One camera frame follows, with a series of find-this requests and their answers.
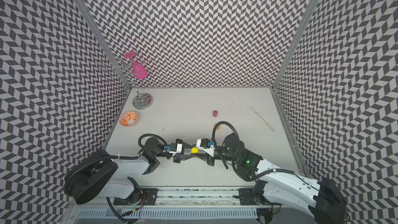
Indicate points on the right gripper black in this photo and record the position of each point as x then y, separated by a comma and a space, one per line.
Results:
210, 160

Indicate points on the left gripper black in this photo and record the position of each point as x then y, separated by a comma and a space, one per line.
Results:
182, 156

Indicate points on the yellow paint jar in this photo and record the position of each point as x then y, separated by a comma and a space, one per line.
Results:
194, 150

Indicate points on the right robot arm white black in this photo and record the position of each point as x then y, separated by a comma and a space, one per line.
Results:
320, 199

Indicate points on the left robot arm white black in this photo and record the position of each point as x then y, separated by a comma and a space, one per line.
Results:
109, 176

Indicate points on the chrome glass holder stand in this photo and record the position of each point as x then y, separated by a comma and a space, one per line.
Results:
142, 101

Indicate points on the orange patterned ceramic bowl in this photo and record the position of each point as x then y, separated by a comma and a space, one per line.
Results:
129, 118

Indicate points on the pink plastic wine glass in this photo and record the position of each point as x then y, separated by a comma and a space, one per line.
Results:
137, 68

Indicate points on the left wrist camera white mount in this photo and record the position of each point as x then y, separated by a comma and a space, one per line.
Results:
174, 148

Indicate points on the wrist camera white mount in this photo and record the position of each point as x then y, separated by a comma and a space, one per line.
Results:
174, 148
206, 145

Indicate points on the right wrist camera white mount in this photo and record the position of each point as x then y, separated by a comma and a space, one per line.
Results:
206, 145

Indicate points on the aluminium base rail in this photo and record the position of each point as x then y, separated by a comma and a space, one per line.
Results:
199, 197

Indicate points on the aluminium corner post left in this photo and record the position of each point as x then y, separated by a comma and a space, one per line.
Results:
83, 9

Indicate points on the aluminium corner post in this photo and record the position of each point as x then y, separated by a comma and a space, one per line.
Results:
83, 9
295, 42

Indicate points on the aluminium corner post right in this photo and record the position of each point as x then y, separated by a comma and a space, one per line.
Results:
295, 42

